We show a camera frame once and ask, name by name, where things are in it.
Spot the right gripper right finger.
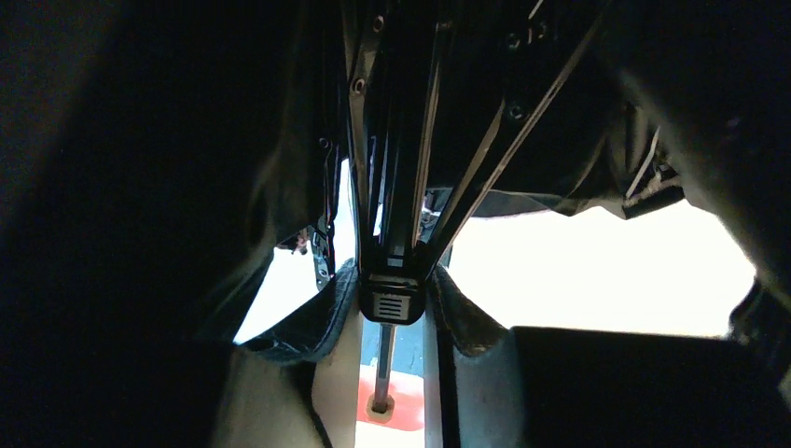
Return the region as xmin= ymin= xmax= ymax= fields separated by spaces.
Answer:
xmin=424 ymin=267 xmax=513 ymax=447

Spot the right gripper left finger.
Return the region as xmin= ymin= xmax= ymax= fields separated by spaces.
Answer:
xmin=241 ymin=259 xmax=358 ymax=447

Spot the pink folding umbrella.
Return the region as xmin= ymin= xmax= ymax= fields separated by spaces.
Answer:
xmin=1 ymin=1 xmax=790 ymax=447

